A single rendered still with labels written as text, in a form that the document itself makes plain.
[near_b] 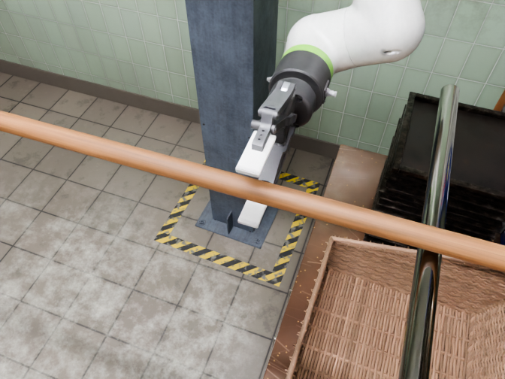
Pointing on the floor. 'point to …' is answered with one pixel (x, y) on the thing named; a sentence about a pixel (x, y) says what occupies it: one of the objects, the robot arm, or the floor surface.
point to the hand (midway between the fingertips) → (252, 189)
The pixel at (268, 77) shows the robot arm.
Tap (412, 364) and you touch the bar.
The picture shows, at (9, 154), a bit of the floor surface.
